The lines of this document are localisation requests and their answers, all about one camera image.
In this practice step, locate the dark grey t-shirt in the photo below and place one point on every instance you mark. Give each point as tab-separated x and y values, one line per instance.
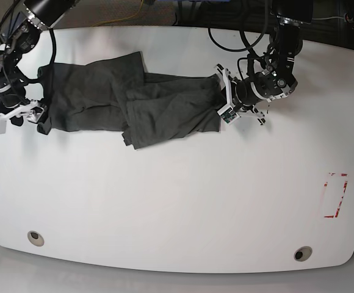
146	108

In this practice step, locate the table cable grommet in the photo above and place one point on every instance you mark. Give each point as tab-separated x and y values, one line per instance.
35	238
303	253

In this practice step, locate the right table cable grommet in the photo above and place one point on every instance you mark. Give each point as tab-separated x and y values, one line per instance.
303	253

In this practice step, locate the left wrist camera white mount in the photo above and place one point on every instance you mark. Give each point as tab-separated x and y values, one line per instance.
227	112

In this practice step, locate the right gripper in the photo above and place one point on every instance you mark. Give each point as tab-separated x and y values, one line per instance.
44	125

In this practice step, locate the left table cable grommet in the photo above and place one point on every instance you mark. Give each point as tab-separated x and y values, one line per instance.
35	238

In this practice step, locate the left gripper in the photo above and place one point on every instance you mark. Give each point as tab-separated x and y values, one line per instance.
246	101

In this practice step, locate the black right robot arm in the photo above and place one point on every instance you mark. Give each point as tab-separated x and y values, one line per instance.
23	98

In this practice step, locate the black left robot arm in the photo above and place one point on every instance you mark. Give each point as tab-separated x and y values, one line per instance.
269	76

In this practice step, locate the red tape rectangle marking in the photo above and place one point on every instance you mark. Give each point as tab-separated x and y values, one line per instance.
333	194

